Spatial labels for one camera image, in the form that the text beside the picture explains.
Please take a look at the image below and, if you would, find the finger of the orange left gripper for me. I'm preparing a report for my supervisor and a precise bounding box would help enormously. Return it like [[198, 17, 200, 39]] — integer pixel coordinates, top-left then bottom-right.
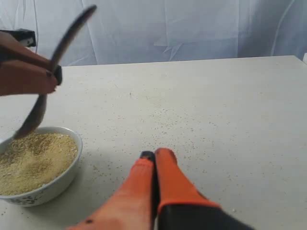
[[0, 61, 62, 96], [0, 31, 50, 69]]

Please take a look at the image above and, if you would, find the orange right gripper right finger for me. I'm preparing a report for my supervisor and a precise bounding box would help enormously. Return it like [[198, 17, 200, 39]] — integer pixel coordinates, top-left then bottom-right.
[[155, 148, 252, 230]]

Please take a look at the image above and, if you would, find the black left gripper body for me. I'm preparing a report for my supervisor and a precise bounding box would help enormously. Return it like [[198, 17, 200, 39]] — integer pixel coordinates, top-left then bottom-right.
[[0, 29, 36, 60]]

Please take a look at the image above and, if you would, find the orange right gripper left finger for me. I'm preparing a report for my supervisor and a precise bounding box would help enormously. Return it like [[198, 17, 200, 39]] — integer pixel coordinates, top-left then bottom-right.
[[68, 151, 155, 230]]

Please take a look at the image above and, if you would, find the dark red wooden spoon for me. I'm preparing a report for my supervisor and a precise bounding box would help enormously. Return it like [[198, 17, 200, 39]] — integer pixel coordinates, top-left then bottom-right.
[[13, 4, 97, 139]]

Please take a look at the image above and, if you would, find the white bowl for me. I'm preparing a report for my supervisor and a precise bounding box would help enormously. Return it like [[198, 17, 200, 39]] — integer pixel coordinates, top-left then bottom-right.
[[0, 126, 83, 207]]

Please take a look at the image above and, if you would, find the white backdrop curtain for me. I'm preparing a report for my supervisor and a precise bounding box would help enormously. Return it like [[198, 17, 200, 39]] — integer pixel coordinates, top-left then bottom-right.
[[0, 0, 307, 66]]

